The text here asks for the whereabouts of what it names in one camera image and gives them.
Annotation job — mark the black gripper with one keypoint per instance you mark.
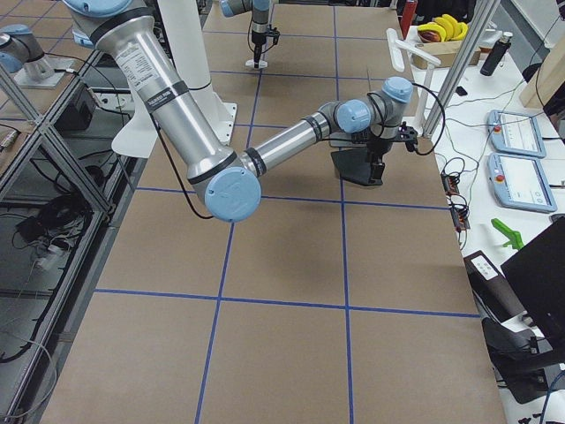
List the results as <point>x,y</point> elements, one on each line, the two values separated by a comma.
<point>380,148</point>
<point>259,41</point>

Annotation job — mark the black mouse pad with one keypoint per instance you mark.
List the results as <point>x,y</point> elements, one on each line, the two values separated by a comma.
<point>354,165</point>

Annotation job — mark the white computer mouse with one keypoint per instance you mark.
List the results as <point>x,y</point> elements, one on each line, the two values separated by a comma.
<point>261,64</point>

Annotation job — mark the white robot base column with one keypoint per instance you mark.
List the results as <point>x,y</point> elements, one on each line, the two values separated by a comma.
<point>181,22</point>

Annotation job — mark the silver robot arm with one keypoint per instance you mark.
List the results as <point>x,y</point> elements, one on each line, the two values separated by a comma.
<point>225,181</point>
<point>260,15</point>

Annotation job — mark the cardboard box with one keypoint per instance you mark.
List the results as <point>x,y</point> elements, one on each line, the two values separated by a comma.
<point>445,51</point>

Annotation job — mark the upper teach pendant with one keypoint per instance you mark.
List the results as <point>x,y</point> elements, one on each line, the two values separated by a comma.
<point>515,133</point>

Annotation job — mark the teach pendant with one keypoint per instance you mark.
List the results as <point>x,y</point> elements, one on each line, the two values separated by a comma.
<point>519,182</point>
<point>515,133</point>

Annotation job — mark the lower teach pendant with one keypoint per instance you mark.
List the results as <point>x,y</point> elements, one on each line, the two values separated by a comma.
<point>519,182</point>

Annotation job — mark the yellow bananas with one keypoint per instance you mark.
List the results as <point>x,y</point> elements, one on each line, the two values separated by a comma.
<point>442,29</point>

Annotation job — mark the green plastic clamp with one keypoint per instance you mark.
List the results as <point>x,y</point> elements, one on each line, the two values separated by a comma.
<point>514,237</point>

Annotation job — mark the white chair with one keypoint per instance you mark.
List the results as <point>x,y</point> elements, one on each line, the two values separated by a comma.
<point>138,137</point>

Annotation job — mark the black water bottle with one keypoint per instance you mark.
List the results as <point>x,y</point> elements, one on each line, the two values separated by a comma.
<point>496,54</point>

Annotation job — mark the black monitor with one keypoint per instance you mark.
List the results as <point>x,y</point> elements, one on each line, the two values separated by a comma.
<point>535,273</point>

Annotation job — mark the aluminium frame post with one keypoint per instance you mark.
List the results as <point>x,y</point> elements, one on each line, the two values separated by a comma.
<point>484,12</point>

